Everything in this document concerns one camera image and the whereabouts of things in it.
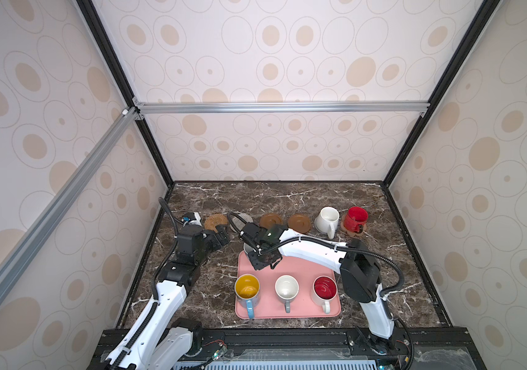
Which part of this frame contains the blue floral mug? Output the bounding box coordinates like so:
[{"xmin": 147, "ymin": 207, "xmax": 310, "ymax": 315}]
[{"xmin": 243, "ymin": 243, "xmax": 254, "ymax": 256}]

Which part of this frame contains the white mug back row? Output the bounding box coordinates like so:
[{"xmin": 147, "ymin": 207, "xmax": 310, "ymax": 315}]
[{"xmin": 314, "ymin": 207, "xmax": 340, "ymax": 240}]

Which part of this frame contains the white mug row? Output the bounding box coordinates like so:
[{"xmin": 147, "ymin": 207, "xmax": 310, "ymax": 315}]
[
  {"xmin": 314, "ymin": 207, "xmax": 340, "ymax": 240},
  {"xmin": 274, "ymin": 274, "xmax": 300, "ymax": 314}
]

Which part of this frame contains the red mug black handle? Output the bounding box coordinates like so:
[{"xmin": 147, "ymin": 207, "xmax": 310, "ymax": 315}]
[{"xmin": 345, "ymin": 207, "xmax": 369, "ymax": 233}]

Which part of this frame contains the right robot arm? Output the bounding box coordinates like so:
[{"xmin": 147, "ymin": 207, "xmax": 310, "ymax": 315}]
[{"xmin": 227, "ymin": 212, "xmax": 405, "ymax": 341}]

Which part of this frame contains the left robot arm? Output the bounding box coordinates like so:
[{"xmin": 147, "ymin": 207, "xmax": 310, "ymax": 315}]
[{"xmin": 102, "ymin": 198, "xmax": 230, "ymax": 369}]

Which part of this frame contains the woven rattan round coaster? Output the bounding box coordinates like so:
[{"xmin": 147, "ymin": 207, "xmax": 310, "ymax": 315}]
[{"xmin": 204, "ymin": 214, "xmax": 228, "ymax": 232}]

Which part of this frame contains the white multicolour stitched coaster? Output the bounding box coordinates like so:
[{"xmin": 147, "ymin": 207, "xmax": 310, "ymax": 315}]
[{"xmin": 227, "ymin": 212, "xmax": 253, "ymax": 234}]

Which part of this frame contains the brown wooden coaster near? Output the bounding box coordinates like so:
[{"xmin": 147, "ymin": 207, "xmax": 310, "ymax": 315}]
[{"xmin": 259, "ymin": 213, "xmax": 284, "ymax": 230}]

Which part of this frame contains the brown wooden coaster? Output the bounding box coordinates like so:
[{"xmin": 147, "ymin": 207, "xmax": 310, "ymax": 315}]
[
  {"xmin": 288, "ymin": 214, "xmax": 311, "ymax": 234},
  {"xmin": 259, "ymin": 213, "xmax": 284, "ymax": 230}
]

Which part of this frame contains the brown wooden coaster far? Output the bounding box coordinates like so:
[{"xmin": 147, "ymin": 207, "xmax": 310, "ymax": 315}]
[{"xmin": 288, "ymin": 214, "xmax": 311, "ymax": 234}]

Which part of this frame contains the cork paw print coaster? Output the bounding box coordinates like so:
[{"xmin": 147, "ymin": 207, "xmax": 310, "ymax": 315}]
[{"xmin": 340, "ymin": 214, "xmax": 368, "ymax": 238}]

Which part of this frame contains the blue butterfly mug yellow inside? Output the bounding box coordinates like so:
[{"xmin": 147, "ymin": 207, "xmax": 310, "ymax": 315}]
[{"xmin": 234, "ymin": 274, "xmax": 260, "ymax": 320}]

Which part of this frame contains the white mug front row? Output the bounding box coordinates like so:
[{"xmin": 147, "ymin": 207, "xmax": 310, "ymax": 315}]
[{"xmin": 274, "ymin": 274, "xmax": 300, "ymax": 314}]

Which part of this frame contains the pink plastic tray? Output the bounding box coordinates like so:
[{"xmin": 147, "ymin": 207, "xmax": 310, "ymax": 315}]
[{"xmin": 237, "ymin": 251, "xmax": 341, "ymax": 319}]

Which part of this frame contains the white mug red inside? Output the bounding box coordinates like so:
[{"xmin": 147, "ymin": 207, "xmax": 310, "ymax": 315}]
[{"xmin": 311, "ymin": 276, "xmax": 337, "ymax": 315}]

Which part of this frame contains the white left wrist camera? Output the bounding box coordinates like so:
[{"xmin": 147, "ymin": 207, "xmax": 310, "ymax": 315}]
[{"xmin": 181, "ymin": 212, "xmax": 202, "ymax": 227}]

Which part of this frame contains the aluminium frame rail back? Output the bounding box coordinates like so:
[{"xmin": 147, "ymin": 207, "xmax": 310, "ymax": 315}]
[{"xmin": 124, "ymin": 100, "xmax": 430, "ymax": 117}]

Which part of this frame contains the aluminium frame rail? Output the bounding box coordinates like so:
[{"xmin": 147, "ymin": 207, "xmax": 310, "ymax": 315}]
[
  {"xmin": 124, "ymin": 100, "xmax": 430, "ymax": 117},
  {"xmin": 0, "ymin": 106, "xmax": 140, "ymax": 305}
]

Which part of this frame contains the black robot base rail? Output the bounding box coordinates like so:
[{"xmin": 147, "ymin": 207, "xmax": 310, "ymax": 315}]
[{"xmin": 172, "ymin": 319, "xmax": 485, "ymax": 369}]

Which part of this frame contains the aluminium frame rail left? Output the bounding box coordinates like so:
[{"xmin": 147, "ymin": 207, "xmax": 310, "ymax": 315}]
[{"xmin": 0, "ymin": 106, "xmax": 140, "ymax": 305}]

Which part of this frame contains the black corner frame post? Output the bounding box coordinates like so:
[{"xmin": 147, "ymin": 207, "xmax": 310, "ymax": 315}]
[{"xmin": 76, "ymin": 0, "xmax": 175, "ymax": 189}]

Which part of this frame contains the black right corner post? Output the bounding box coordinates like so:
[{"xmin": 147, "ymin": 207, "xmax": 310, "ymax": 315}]
[{"xmin": 382, "ymin": 0, "xmax": 502, "ymax": 189}]

